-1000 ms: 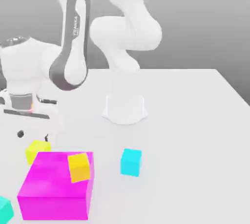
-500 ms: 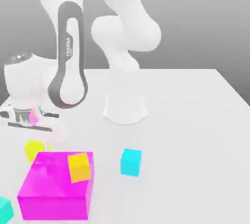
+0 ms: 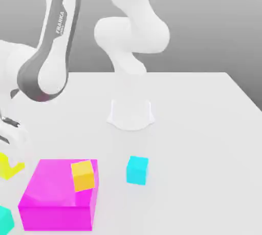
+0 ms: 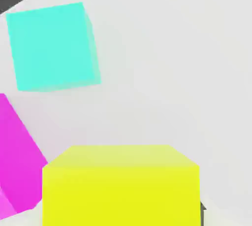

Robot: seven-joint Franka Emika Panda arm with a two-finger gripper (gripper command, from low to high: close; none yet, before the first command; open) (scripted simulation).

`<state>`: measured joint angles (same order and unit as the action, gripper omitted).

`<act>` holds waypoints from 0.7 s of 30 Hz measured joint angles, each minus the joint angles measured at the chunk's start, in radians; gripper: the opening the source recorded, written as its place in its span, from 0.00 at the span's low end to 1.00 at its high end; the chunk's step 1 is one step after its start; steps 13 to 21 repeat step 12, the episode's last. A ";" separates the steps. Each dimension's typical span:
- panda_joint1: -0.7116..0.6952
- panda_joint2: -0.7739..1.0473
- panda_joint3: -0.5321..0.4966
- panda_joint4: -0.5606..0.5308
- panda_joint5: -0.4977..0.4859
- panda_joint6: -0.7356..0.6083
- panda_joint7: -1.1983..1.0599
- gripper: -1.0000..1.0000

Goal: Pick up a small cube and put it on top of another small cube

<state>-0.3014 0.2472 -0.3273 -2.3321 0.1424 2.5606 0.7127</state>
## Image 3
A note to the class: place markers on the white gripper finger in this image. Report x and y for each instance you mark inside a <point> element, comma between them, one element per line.
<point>14,160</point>

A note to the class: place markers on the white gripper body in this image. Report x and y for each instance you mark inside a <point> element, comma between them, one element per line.
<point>17,141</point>

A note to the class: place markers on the small yellow cube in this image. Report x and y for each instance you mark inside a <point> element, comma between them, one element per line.
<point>6,170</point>

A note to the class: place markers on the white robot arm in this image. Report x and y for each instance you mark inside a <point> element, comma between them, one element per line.
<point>131,34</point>

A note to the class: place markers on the small teal cube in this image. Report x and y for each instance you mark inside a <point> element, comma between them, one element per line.
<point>5,219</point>

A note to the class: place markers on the small orange cube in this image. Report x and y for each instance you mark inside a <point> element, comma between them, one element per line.
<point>83,176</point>

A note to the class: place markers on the small cyan cube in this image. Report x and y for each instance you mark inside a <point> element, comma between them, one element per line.
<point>136,171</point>

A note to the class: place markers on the large magenta box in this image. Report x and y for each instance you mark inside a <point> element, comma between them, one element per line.
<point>53,202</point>

